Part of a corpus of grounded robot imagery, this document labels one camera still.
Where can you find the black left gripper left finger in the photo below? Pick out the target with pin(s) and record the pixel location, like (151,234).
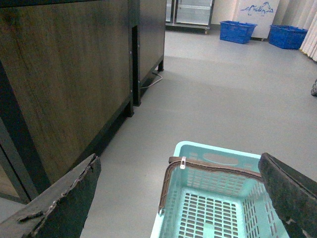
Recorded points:
(61,210)

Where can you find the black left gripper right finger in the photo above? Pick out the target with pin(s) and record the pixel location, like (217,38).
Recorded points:
(293,195)

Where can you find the light teal plastic basket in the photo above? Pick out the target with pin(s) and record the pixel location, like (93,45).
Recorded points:
(216,205)

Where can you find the brown basket handle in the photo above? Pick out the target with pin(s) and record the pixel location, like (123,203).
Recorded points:
(174,162)

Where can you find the blue shopping basket right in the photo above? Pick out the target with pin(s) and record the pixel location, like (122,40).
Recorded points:
(286,37)

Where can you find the blue shopping basket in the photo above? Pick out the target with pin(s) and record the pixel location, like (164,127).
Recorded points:
(286,37)
(235,31)

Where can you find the blue shopping basket left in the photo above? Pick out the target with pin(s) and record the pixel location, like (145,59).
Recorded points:
(235,31)

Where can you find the dark wooden display cabinet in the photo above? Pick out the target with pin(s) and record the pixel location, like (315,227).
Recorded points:
(65,77)

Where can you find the white curtain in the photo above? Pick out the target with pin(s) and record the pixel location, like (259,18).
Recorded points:
(301,14)

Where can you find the glass door refrigerator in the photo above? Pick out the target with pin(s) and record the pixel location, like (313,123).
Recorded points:
(192,16)

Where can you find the clear plastic handle clip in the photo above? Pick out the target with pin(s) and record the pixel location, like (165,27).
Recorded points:
(183,163)

